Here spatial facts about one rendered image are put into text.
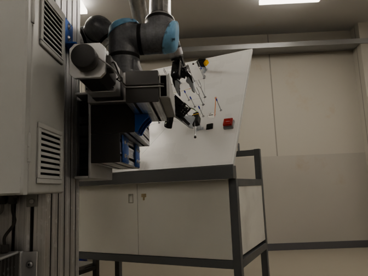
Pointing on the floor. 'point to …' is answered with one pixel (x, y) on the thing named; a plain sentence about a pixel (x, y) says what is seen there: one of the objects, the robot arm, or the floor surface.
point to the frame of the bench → (237, 263)
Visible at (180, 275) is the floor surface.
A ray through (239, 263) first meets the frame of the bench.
